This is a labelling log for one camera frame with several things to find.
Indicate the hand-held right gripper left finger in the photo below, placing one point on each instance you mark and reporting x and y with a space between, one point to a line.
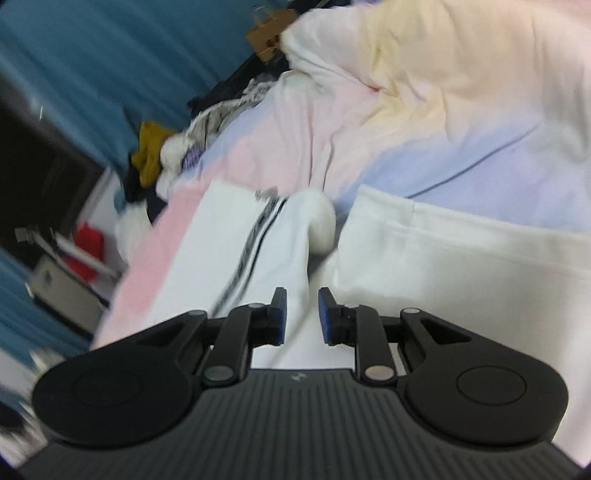
280 319

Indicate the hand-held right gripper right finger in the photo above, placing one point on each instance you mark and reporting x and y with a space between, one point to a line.
326 319

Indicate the white striped pants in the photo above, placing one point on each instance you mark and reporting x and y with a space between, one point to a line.
443 277

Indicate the black clothes pile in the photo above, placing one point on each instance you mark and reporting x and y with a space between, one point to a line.
138 194

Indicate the red bag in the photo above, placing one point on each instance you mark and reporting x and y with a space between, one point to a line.
88 244

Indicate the grey and white jacket pile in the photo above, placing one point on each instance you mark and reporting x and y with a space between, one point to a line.
203 124

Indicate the mustard yellow garment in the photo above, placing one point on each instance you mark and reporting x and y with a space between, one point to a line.
147 152

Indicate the white folding rack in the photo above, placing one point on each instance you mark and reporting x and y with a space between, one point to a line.
64 290

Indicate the pastel rainbow blanket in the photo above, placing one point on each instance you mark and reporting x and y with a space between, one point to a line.
415 92

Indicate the dark window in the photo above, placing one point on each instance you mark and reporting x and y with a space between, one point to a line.
41 184

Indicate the brown paper bag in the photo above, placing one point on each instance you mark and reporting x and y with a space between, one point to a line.
268 34

